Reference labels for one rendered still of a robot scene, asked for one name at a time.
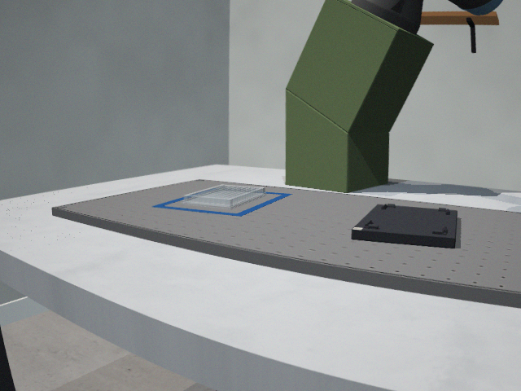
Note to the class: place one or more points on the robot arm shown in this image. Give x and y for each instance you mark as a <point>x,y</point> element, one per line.
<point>406,14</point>

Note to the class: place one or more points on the blue tape outline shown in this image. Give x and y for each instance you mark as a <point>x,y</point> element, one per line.
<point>283,195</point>

